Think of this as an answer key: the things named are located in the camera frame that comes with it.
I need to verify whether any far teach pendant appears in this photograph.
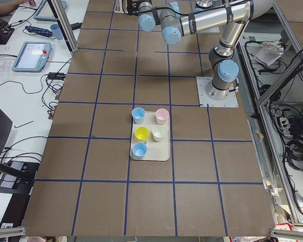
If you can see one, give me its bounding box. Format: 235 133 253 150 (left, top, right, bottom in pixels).
33 0 56 22

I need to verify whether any white wire cup rack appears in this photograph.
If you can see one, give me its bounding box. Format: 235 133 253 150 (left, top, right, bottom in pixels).
114 0 128 14

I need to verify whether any teach pendant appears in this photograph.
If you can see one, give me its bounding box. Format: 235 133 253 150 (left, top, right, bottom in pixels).
12 41 52 73
33 0 56 22

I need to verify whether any blue cup on desk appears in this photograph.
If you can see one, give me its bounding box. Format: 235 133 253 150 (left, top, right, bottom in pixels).
50 24 63 40

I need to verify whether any blue cup near pink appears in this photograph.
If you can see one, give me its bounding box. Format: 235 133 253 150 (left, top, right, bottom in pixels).
131 107 145 124

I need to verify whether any yellow cup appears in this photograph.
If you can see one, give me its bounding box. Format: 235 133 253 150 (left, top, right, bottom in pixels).
134 127 149 142

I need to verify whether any aluminium frame post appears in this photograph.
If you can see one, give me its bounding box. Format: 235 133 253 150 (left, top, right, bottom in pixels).
48 0 79 53

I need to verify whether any near teach pendant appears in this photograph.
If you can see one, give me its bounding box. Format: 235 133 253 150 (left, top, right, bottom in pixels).
12 41 52 73

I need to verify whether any black power adapter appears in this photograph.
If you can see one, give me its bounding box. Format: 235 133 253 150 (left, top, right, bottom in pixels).
71 22 82 30

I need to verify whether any blue plaid folded umbrella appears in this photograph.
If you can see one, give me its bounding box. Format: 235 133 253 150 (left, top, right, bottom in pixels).
25 26 53 37

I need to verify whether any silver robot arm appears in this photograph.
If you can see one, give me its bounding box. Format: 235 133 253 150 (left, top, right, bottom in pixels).
126 0 275 101
193 0 216 13

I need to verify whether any cream plastic tray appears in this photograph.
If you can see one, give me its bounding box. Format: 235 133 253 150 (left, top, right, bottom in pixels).
130 111 171 161

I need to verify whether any black allen key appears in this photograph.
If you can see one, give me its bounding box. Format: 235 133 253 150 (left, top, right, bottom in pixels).
14 120 34 129

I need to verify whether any blue cup at tray end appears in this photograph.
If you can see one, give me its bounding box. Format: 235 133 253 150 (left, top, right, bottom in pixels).
132 142 148 159

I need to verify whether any pale green cup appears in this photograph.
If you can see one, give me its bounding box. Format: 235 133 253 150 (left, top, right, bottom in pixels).
152 125 167 142

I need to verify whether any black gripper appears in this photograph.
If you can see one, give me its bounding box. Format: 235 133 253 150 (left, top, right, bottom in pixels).
126 0 139 15

